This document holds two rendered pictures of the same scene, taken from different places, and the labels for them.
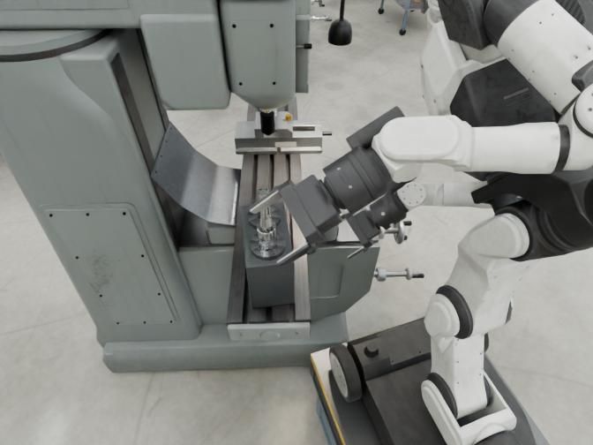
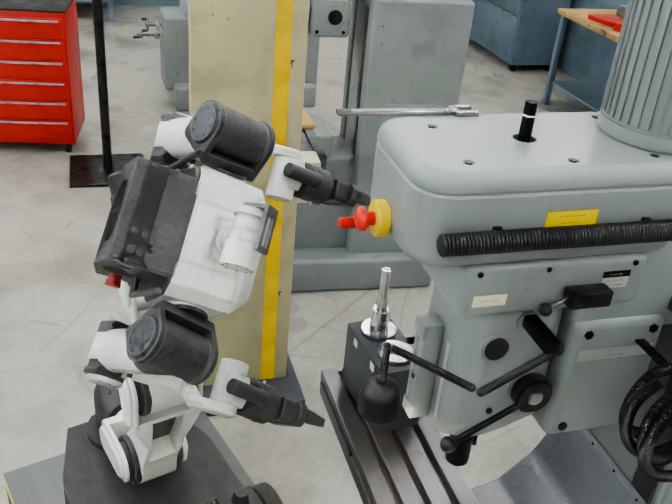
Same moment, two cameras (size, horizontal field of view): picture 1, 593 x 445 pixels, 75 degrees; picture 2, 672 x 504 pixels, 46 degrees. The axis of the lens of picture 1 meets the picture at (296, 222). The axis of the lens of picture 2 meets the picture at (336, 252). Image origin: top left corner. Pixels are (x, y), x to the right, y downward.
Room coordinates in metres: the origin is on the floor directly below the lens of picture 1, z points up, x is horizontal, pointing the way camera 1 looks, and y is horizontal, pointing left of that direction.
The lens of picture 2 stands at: (2.19, -0.52, 2.33)
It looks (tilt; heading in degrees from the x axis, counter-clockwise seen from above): 29 degrees down; 164
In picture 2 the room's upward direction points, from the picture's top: 5 degrees clockwise
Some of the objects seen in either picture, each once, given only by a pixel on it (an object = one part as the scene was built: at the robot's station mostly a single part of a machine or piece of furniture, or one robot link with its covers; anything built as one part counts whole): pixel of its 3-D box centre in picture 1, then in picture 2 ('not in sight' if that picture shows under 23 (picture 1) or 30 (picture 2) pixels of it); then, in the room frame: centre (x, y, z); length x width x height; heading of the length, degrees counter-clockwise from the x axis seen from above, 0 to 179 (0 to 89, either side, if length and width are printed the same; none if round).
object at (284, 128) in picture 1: (284, 124); not in sight; (1.34, 0.05, 1.08); 0.12 x 0.06 x 0.04; 1
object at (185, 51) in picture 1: (193, 48); (572, 340); (1.11, 0.29, 1.47); 0.24 x 0.19 x 0.26; 2
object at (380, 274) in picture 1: (399, 274); not in sight; (0.99, -0.44, 0.57); 0.22 x 0.06 x 0.06; 92
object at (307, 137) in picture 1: (278, 131); not in sight; (1.34, 0.07, 1.04); 0.35 x 0.15 x 0.11; 91
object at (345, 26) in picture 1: (340, 30); (380, 394); (1.22, -0.13, 1.48); 0.07 x 0.07 x 0.06
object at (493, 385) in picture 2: not in sight; (514, 373); (1.32, 0.05, 1.58); 0.17 x 0.01 x 0.01; 116
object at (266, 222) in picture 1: (265, 209); (384, 289); (0.63, 0.07, 1.30); 0.03 x 0.03 x 0.11
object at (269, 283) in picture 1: (267, 252); (382, 371); (0.68, 0.08, 1.09); 0.22 x 0.12 x 0.20; 8
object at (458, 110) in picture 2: not in sight; (407, 111); (1.00, -0.07, 1.89); 0.24 x 0.04 x 0.01; 91
